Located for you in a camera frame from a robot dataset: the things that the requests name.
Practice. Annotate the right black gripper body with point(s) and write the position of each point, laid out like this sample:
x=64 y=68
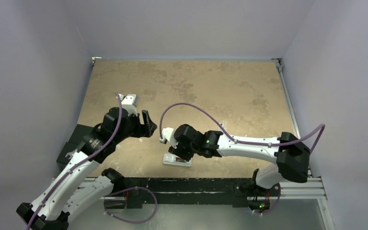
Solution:
x=178 y=152

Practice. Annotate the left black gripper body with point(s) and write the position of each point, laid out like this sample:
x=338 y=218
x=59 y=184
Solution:
x=133 y=128

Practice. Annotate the white remote control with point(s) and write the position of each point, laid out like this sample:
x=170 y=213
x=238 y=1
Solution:
x=171 y=159

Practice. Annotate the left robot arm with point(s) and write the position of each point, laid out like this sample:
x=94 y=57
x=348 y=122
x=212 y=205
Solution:
x=61 y=202

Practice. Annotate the black foam block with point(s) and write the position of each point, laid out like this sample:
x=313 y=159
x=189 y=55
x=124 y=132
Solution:
x=75 y=139

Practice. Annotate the silver open-end wrench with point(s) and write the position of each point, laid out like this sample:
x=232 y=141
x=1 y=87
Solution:
x=69 y=155

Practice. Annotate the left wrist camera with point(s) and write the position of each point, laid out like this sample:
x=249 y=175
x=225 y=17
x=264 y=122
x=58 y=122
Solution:
x=130 y=103

